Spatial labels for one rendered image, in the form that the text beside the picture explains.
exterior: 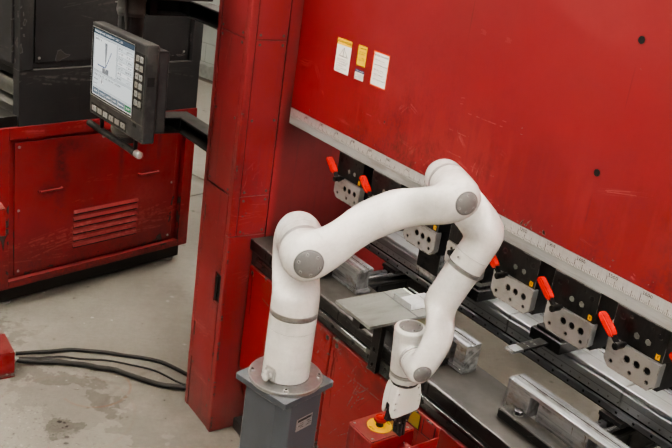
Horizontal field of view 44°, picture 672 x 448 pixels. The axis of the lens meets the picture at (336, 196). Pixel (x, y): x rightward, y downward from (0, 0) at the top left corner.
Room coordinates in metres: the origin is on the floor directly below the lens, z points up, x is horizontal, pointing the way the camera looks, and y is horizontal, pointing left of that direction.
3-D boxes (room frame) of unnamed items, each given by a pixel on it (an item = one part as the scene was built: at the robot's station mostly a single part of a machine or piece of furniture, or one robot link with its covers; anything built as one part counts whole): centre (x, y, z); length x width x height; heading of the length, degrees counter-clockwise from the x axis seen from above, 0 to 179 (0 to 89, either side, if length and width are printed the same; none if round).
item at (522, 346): (2.26, -0.66, 1.01); 0.26 x 0.12 x 0.05; 127
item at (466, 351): (2.40, -0.36, 0.92); 0.39 x 0.06 x 0.10; 37
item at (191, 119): (3.32, 0.67, 1.18); 0.40 x 0.24 x 0.07; 37
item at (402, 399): (1.95, -0.25, 0.95); 0.10 x 0.07 x 0.11; 128
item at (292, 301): (1.90, 0.07, 1.30); 0.19 x 0.12 x 0.24; 13
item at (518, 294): (2.14, -0.54, 1.26); 0.15 x 0.09 x 0.17; 37
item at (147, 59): (3.08, 0.82, 1.42); 0.45 x 0.12 x 0.36; 42
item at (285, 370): (1.87, 0.06, 1.09); 0.19 x 0.19 x 0.18
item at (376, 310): (2.35, -0.20, 1.00); 0.26 x 0.18 x 0.01; 127
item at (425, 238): (2.46, -0.31, 1.26); 0.15 x 0.09 x 0.17; 37
